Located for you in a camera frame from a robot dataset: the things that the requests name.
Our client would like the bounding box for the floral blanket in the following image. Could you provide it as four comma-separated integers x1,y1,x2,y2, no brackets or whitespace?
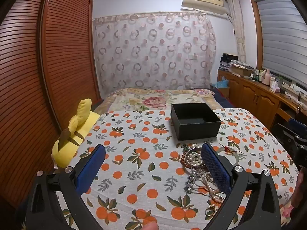
95,87,224,116

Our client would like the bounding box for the pile of mixed jewelry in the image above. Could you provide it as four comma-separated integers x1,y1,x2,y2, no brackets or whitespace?
180,142,241,218

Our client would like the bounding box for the white power strip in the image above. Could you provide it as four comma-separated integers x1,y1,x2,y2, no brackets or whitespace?
283,83,303,101

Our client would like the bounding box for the black cardboard box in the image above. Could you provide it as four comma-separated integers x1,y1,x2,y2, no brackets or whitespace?
171,103,222,141

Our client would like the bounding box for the stack of folded clothes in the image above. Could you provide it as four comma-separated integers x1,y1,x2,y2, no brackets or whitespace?
219,53,238,71

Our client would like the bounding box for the tied lace curtain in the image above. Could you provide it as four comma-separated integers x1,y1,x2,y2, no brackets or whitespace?
226,0,247,63

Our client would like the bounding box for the pink tissue pack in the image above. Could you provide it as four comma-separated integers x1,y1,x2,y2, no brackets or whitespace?
270,81,281,94

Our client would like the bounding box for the wooden side cabinet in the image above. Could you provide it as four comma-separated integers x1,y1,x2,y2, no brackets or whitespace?
217,68,307,130

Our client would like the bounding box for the wooden louvered wardrobe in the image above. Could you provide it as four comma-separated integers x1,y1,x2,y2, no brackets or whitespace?
0,0,102,221

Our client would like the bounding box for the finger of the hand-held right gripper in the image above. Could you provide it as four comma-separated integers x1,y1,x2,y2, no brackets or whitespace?
274,118,307,150

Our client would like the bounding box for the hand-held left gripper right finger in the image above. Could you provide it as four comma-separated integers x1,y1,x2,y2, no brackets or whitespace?
201,142,281,230

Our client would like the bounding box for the pale jade bangle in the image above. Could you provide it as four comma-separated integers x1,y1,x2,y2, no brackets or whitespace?
216,146,241,165

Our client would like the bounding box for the dark blue bedsheet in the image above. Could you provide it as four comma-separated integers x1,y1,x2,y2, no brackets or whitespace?
211,87,231,109

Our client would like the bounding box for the grey window blind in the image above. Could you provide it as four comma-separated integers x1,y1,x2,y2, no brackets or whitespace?
254,0,307,87

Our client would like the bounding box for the sheer circle-pattern curtain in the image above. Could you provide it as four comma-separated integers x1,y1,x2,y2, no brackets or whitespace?
92,11,218,97

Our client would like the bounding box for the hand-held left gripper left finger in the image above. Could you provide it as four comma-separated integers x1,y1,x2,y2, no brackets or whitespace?
16,144,106,230

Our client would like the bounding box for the pink thermos bottle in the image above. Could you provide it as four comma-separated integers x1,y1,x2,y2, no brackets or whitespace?
262,69,271,86

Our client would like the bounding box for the orange-print tablecloth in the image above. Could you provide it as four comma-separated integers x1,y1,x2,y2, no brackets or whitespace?
51,108,301,230

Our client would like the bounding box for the yellow plush toy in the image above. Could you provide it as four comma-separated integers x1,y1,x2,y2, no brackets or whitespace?
51,98,101,168

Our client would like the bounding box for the cream wall air conditioner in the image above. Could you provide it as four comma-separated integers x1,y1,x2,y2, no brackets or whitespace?
181,0,229,18

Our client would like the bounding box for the person's left hand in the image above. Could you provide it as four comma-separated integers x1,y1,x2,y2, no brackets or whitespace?
141,221,159,230

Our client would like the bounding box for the person's right hand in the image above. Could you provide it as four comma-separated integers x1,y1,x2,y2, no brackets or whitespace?
291,169,307,212

